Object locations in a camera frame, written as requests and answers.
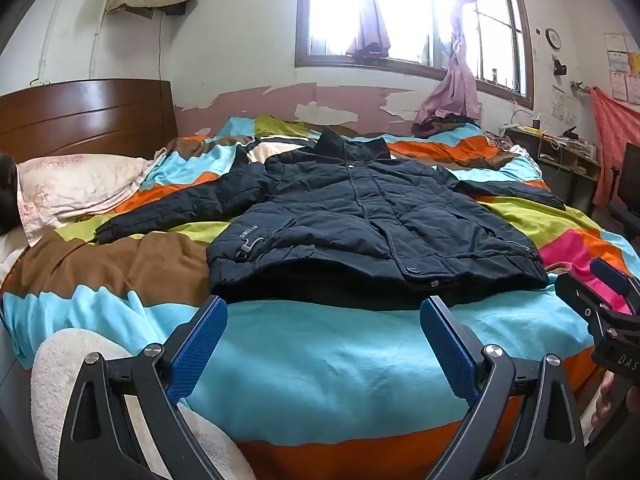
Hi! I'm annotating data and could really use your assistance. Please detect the pile of dark clothes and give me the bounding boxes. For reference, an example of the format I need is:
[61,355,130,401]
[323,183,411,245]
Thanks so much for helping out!
[412,114,482,139]

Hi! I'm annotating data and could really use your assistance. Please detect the wall paper sheets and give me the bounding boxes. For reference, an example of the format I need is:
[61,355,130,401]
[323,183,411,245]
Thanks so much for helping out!
[603,33,640,104]

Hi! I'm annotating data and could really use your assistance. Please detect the pale floral pillow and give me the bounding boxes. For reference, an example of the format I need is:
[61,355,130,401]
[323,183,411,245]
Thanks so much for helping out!
[15,154,167,247]

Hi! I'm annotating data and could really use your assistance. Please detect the black chair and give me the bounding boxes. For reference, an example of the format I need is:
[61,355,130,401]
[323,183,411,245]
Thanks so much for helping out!
[606,142,640,242]

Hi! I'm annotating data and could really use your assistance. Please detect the colourful patchwork bed blanket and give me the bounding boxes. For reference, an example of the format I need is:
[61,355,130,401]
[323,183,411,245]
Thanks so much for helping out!
[0,115,640,480]

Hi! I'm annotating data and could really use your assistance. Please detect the wooden desk with shelves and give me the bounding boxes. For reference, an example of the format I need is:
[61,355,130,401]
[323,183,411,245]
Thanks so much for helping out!
[502,124,601,206]

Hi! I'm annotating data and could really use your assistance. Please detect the dark navy padded jacket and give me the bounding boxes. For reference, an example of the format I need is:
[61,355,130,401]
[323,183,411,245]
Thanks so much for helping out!
[95,127,568,308]

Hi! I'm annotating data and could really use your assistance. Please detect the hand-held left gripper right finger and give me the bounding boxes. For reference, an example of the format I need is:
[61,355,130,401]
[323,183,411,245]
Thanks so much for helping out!
[419,295,588,480]

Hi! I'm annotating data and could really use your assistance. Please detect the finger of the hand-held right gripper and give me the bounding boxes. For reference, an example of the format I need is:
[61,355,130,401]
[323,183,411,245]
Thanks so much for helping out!
[554,271,623,343]
[589,257,640,313]

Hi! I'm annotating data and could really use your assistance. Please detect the wall cable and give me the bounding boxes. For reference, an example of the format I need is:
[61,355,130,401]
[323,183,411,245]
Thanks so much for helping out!
[156,10,165,82]

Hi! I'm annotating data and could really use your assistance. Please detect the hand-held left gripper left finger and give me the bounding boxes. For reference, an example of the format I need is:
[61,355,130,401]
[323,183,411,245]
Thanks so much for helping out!
[57,295,231,480]

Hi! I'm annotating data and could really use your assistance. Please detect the brown framed window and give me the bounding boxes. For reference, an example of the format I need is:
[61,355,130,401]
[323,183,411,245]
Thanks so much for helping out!
[294,0,535,110]

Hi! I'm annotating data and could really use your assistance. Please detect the red checked cloth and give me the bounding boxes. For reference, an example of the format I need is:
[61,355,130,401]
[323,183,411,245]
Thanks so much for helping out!
[590,86,640,207]

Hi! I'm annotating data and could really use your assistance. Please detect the brown wooden headboard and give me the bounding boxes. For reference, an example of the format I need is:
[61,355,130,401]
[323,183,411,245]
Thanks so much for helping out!
[0,78,179,166]

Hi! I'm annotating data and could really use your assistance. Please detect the white fluffy cushion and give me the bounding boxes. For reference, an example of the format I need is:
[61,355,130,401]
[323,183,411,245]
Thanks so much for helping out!
[30,329,257,480]

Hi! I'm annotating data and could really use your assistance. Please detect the dark object beside pillow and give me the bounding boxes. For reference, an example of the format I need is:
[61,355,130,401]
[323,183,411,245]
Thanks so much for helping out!
[0,153,24,236]

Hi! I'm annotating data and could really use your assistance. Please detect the purple curtain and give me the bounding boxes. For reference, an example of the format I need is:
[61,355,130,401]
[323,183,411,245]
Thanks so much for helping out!
[344,0,392,59]

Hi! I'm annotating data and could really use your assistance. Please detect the person's right hand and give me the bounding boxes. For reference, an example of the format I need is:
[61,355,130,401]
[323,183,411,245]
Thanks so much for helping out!
[590,371,632,432]

